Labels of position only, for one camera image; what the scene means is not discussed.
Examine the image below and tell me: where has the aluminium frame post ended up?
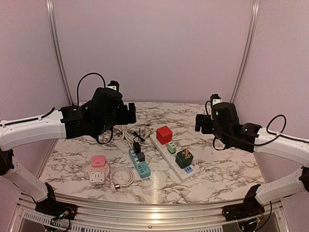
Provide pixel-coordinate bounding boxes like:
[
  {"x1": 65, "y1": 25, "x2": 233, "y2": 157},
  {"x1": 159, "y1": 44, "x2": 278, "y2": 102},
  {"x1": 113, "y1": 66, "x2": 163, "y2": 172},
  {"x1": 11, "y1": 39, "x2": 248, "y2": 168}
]
[
  {"x1": 230, "y1": 0, "x2": 261, "y2": 104},
  {"x1": 46, "y1": 0, "x2": 73, "y2": 105}
]

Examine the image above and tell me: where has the teal power strip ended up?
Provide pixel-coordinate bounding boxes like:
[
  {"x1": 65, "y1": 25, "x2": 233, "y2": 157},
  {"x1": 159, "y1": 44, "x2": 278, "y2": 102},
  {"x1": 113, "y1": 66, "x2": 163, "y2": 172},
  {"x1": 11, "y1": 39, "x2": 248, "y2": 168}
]
[{"x1": 128, "y1": 148, "x2": 151, "y2": 178}]

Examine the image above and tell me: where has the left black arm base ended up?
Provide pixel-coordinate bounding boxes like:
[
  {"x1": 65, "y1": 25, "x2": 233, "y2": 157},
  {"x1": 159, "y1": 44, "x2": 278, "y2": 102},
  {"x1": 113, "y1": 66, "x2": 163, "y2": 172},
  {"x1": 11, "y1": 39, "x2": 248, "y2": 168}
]
[{"x1": 33, "y1": 183, "x2": 77, "y2": 220}]

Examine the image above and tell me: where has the red cube socket adapter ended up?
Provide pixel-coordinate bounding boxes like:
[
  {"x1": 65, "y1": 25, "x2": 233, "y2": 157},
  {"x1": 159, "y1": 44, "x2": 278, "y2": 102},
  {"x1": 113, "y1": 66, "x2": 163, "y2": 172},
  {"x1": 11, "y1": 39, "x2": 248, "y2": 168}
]
[{"x1": 156, "y1": 126, "x2": 173, "y2": 145}]

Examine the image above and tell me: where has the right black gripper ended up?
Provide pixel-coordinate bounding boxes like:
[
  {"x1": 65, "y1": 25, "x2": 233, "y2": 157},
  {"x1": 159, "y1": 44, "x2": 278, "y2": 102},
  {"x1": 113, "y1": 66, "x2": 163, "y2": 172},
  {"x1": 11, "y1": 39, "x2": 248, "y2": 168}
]
[{"x1": 196, "y1": 114, "x2": 230, "y2": 145}]

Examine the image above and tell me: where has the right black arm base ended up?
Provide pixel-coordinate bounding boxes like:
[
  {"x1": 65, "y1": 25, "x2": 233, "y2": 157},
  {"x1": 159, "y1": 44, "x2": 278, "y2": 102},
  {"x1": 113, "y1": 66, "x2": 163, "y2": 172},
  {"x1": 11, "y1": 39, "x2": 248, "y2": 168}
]
[{"x1": 222, "y1": 184, "x2": 265, "y2": 221}]

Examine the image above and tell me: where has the dark green cube adapter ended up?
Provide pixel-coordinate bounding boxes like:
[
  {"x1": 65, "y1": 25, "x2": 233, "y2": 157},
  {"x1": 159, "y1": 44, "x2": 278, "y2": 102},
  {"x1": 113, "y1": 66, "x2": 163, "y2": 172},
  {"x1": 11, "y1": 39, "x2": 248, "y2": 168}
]
[{"x1": 175, "y1": 149, "x2": 194, "y2": 169}]

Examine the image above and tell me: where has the pink square plug adapter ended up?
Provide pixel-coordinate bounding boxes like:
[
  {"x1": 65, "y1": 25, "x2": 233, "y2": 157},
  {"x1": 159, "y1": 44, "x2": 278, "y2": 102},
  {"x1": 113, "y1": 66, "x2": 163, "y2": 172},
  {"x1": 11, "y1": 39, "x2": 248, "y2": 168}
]
[{"x1": 91, "y1": 155, "x2": 106, "y2": 168}]

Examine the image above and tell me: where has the left aluminium frame post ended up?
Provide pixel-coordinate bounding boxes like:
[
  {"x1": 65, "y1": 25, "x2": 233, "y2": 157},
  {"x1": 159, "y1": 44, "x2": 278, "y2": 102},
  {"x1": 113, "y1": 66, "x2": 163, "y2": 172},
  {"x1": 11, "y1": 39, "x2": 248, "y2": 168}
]
[{"x1": 46, "y1": 0, "x2": 73, "y2": 105}]

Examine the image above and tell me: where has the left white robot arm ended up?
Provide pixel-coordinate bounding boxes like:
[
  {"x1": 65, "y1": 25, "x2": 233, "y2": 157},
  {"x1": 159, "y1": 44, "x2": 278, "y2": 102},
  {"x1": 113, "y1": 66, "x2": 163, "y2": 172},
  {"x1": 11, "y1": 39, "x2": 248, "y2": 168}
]
[{"x1": 0, "y1": 81, "x2": 136, "y2": 215}]

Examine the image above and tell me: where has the pink round power strip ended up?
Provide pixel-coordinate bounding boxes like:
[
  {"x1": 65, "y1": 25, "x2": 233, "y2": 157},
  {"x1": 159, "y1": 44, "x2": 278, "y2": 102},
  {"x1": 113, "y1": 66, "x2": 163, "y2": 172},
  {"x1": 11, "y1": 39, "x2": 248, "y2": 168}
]
[{"x1": 88, "y1": 164, "x2": 111, "y2": 185}]

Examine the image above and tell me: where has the light green plug adapter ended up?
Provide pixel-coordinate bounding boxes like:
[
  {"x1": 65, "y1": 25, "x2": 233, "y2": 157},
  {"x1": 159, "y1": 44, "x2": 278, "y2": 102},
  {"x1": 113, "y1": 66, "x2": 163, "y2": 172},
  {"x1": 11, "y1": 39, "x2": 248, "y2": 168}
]
[{"x1": 167, "y1": 142, "x2": 177, "y2": 154}]

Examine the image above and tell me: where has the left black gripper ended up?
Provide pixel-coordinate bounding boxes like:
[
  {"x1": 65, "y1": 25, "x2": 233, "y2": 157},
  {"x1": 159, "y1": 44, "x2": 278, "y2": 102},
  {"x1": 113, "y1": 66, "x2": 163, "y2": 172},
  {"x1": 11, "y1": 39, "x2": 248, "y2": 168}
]
[{"x1": 94, "y1": 102, "x2": 136, "y2": 135}]

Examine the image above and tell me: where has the front aluminium rail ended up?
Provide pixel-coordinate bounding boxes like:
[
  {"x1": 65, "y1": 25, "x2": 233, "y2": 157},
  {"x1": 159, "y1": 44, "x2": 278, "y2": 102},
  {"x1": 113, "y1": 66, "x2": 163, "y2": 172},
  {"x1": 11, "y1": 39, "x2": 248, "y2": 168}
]
[{"x1": 7, "y1": 193, "x2": 292, "y2": 232}]

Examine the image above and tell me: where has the pink coiled cable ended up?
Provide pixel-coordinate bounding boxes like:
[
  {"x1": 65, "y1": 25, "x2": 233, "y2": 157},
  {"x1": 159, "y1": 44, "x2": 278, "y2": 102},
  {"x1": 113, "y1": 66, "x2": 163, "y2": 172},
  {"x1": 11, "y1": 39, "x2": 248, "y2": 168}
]
[{"x1": 110, "y1": 167, "x2": 135, "y2": 193}]

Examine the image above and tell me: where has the white bundled power cord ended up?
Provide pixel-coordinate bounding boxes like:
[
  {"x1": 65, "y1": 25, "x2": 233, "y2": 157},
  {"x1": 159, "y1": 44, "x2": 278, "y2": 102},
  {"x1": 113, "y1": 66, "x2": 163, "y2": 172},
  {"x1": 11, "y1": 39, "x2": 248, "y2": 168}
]
[{"x1": 113, "y1": 118, "x2": 157, "y2": 145}]

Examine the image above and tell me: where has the black power adapter with cable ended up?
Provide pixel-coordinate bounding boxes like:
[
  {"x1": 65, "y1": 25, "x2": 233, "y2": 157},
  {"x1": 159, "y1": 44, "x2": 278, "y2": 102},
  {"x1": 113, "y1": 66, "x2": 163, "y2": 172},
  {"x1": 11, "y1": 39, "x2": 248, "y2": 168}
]
[{"x1": 129, "y1": 124, "x2": 152, "y2": 154}]

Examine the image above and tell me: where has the white long power strip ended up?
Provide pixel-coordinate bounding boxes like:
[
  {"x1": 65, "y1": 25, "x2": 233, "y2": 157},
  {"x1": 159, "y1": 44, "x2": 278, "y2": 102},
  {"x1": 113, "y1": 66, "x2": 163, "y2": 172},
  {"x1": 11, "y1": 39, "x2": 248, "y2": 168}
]
[{"x1": 150, "y1": 134, "x2": 197, "y2": 182}]

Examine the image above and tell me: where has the right aluminium frame post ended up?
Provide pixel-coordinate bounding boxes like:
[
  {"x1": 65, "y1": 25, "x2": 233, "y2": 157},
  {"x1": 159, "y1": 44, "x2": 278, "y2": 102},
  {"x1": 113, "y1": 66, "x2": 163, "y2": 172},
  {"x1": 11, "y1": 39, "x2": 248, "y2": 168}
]
[{"x1": 230, "y1": 0, "x2": 261, "y2": 104}]

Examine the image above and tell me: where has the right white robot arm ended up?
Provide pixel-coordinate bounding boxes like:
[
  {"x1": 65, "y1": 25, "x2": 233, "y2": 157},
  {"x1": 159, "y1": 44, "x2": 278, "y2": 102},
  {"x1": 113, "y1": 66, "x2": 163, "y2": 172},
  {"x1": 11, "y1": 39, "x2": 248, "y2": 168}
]
[{"x1": 195, "y1": 94, "x2": 309, "y2": 217}]

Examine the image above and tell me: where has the dark grey USB charger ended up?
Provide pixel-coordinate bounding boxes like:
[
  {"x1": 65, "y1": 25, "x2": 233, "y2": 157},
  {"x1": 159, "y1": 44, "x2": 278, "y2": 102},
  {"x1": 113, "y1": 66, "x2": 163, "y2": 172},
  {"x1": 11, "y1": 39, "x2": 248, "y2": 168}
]
[{"x1": 137, "y1": 152, "x2": 145, "y2": 162}]

